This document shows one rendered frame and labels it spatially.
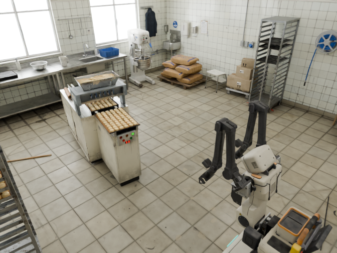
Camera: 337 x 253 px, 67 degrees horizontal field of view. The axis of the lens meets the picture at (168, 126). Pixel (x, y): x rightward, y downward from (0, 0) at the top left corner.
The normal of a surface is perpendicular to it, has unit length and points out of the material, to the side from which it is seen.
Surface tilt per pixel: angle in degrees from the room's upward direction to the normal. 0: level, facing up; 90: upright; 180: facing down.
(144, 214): 0
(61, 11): 90
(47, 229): 0
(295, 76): 90
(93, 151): 90
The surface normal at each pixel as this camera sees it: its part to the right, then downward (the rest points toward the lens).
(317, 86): -0.73, 0.34
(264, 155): 0.49, -0.32
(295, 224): -0.01, -0.87
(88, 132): 0.54, 0.41
